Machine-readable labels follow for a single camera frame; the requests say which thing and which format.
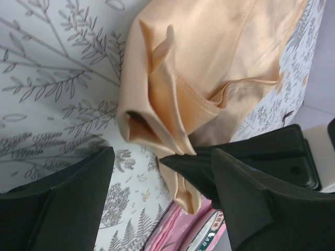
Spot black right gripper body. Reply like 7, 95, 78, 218
300, 122, 335, 194

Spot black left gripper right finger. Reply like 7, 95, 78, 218
212, 149, 334, 250

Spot floral tablecloth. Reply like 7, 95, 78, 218
1, 1, 325, 250

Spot peach satin napkin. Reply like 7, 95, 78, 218
116, 0, 307, 215

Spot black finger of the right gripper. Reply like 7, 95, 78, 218
159, 124, 321, 209

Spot pink rose placemat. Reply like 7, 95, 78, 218
144, 198, 216, 251

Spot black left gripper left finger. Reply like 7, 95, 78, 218
1, 147, 115, 251

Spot white plate teal rim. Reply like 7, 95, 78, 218
180, 209, 226, 251

